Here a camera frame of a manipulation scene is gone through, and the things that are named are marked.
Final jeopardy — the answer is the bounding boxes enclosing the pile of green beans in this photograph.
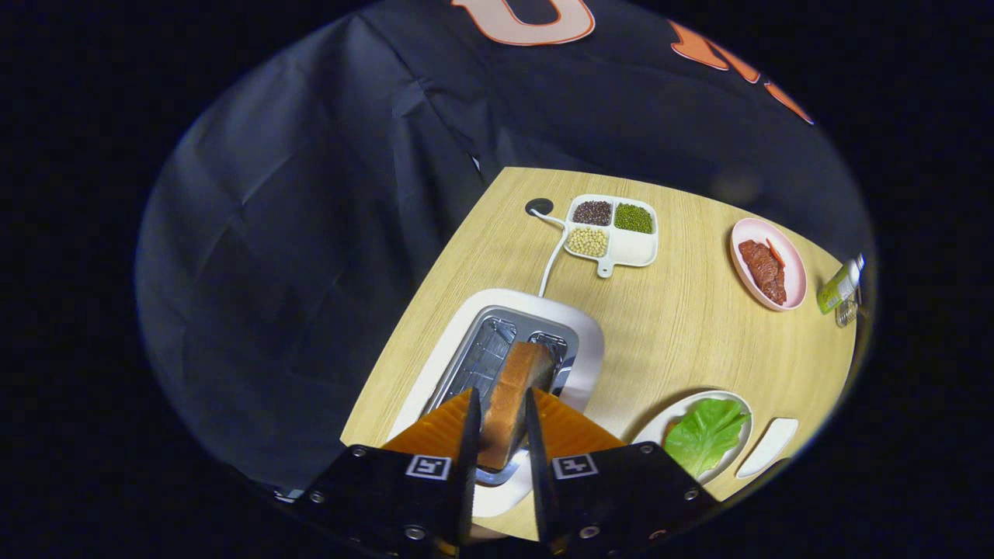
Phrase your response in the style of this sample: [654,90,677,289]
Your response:
[615,203,655,234]

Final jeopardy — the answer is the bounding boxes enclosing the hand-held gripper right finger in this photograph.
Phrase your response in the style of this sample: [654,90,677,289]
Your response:
[524,388,719,556]

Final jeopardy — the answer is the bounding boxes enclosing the white divided dish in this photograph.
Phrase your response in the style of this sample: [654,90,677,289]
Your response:
[563,194,659,279]

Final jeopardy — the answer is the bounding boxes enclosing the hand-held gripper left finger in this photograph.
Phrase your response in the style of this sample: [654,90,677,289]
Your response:
[299,388,482,558]

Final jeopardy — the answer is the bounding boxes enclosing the pile of yellow soybeans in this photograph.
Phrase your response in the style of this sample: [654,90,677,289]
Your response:
[568,227,609,258]

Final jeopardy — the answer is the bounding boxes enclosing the toasted bread slice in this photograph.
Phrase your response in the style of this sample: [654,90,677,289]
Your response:
[478,342,554,472]

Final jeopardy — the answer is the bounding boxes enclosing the white toaster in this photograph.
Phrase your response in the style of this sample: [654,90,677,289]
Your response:
[388,289,605,519]

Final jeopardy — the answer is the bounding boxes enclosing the white oblong plate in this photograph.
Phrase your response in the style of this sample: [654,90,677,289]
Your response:
[735,418,799,478]

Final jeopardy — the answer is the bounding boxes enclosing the brown meat slices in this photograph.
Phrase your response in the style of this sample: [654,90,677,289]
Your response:
[738,239,787,305]

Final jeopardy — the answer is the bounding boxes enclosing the green bottle with silver cap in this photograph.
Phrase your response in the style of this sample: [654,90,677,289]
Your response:
[816,255,866,314]

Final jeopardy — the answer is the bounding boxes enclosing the pink plate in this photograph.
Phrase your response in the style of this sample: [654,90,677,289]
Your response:
[731,217,808,312]

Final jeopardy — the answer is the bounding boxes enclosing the white power cable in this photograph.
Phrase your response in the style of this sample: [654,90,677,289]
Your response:
[530,208,569,297]

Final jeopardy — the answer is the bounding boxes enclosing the green lettuce leaf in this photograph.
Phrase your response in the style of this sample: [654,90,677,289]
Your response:
[664,398,751,478]

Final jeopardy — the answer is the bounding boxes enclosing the round white plate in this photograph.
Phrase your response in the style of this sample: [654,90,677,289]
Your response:
[633,390,754,484]

